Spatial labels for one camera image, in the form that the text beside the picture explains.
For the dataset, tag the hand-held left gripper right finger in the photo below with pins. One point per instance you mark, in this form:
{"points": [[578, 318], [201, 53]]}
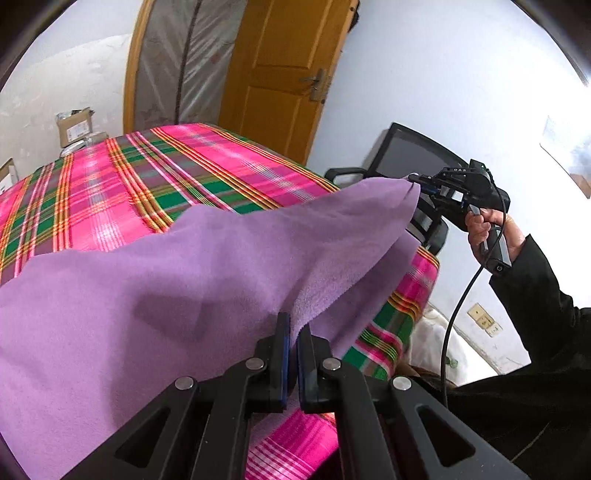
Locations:
{"points": [[307, 369]]}

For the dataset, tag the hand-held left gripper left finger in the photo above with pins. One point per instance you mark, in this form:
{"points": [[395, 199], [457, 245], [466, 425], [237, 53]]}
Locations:
{"points": [[281, 364]]}

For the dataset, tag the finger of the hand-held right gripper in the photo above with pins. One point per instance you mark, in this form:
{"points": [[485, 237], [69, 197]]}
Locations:
{"points": [[427, 183]]}

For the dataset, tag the purple fleece pants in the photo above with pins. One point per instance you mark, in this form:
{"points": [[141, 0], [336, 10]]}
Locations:
{"points": [[161, 286]]}

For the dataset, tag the person's right hand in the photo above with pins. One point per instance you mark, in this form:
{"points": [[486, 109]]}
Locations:
{"points": [[475, 226]]}

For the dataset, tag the black mesh office chair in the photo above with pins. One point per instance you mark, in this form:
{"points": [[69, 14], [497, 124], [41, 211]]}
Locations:
{"points": [[406, 152]]}

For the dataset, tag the metal door lock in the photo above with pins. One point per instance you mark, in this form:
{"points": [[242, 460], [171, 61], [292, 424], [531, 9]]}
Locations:
{"points": [[316, 84]]}

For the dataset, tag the white plastic bag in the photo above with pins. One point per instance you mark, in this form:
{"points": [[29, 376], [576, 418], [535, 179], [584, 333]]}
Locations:
{"points": [[457, 350]]}

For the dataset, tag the wooden door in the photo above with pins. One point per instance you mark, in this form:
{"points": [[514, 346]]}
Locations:
{"points": [[281, 55]]}

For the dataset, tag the pink plaid blanket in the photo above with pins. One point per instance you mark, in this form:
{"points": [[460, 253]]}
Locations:
{"points": [[184, 170]]}

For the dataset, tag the clear plastic door curtain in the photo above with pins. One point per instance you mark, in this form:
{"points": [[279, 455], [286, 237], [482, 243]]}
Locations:
{"points": [[184, 60]]}

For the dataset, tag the grey parcel bag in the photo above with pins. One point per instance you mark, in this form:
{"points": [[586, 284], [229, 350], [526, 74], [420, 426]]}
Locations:
{"points": [[90, 141]]}

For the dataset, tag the open brown cardboard box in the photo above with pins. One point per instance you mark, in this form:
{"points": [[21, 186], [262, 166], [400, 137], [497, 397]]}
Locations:
{"points": [[76, 129]]}

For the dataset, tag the small white box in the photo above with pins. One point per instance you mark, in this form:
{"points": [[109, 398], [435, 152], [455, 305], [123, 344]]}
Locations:
{"points": [[5, 177]]}

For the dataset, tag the wall picture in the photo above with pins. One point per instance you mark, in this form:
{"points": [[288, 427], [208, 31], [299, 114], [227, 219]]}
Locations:
{"points": [[570, 152]]}

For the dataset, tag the wall socket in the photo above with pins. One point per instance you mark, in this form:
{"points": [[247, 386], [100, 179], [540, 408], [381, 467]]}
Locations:
{"points": [[485, 319]]}

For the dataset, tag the wooden door frame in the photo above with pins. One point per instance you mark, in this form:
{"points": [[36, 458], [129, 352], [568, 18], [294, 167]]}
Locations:
{"points": [[131, 69]]}

